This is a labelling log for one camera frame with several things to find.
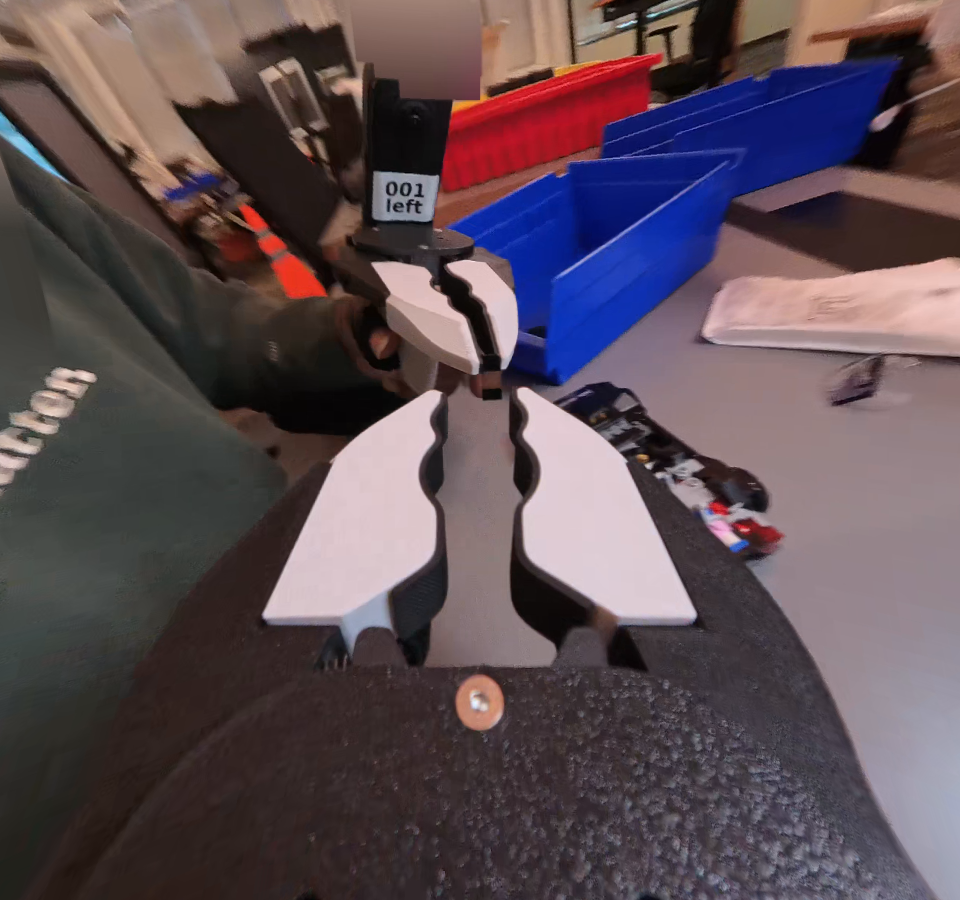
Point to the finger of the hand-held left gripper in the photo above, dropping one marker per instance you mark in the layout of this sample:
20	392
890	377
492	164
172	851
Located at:
495	308
420	315

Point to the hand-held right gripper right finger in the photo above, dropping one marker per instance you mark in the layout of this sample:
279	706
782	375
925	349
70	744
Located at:
600	533

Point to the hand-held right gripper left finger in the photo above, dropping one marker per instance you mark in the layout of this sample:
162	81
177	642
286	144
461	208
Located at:
360	525

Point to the black lego car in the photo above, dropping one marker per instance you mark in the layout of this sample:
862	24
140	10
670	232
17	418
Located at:
683	473

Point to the blue plastic bin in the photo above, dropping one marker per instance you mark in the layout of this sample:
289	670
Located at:
765	113
600	248

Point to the person's left forearm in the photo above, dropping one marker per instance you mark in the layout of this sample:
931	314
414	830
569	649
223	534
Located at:
225	300

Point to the clear lego windshield piece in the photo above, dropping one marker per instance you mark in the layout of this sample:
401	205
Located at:
855	380

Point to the red plastic bin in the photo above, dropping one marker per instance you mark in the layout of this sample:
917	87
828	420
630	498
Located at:
548	113

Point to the orange striped object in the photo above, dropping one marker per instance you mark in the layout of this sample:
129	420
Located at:
278	248

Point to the person's green sweatshirt torso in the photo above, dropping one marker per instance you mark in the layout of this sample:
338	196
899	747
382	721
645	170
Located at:
105	570

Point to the white printed paper bag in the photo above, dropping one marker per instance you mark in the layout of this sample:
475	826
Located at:
840	308

